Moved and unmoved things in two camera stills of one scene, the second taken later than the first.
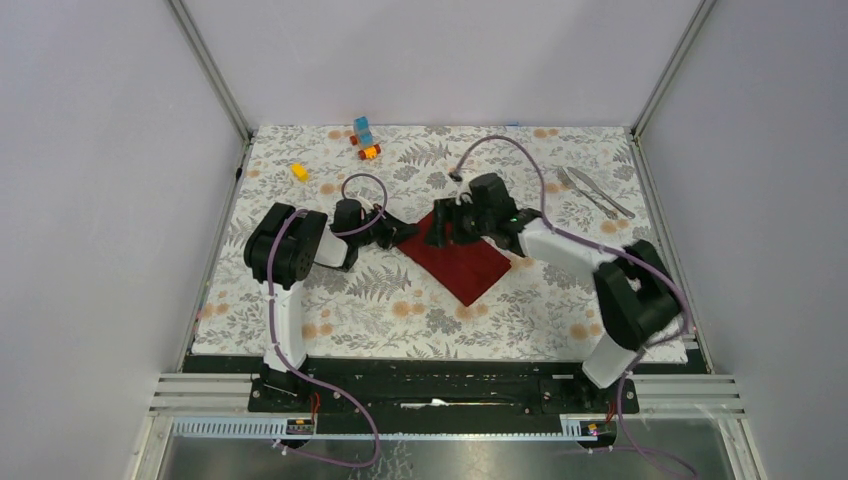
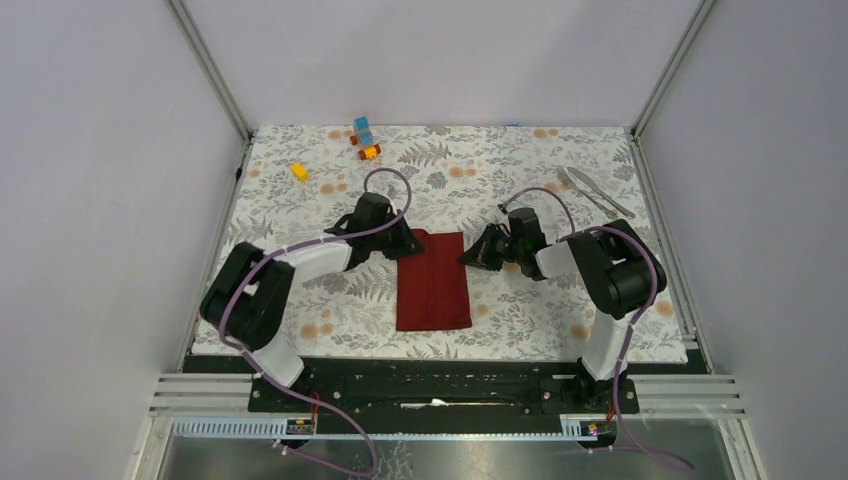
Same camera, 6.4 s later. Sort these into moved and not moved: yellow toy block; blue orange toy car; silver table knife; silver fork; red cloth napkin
Moved: red cloth napkin
Not moved: silver fork; silver table knife; blue orange toy car; yellow toy block
